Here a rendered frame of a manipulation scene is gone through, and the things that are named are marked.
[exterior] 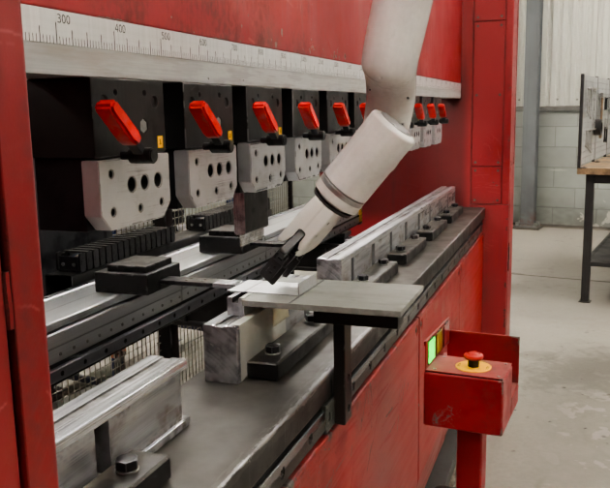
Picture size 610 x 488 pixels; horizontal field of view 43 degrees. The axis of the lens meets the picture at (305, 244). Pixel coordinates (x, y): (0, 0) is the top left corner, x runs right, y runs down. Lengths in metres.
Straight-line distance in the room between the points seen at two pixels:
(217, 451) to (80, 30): 0.53
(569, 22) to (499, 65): 5.35
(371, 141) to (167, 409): 0.50
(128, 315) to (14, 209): 1.01
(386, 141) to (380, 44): 0.15
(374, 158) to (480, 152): 2.20
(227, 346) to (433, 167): 2.29
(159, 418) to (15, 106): 0.67
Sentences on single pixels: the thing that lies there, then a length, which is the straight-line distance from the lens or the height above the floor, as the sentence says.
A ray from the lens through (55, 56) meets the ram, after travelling 0.80.
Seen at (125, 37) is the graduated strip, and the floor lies 1.39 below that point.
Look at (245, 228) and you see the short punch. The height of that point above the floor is 1.11.
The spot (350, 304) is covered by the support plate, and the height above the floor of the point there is 1.00.
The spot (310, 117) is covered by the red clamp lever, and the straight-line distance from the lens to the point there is 1.36.
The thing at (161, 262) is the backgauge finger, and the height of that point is 1.03.
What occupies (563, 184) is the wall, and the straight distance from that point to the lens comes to 8.68.
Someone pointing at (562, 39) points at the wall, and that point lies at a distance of 8.67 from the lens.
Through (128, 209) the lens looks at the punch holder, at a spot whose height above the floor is 1.19.
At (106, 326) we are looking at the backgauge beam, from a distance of 1.37.
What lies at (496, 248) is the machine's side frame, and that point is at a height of 0.70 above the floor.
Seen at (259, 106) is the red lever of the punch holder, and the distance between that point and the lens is 1.16.
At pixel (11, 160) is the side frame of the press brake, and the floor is 1.28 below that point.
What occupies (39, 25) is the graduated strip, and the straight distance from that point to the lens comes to 0.79.
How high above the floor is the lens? 1.30
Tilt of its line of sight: 10 degrees down
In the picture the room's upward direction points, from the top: 1 degrees counter-clockwise
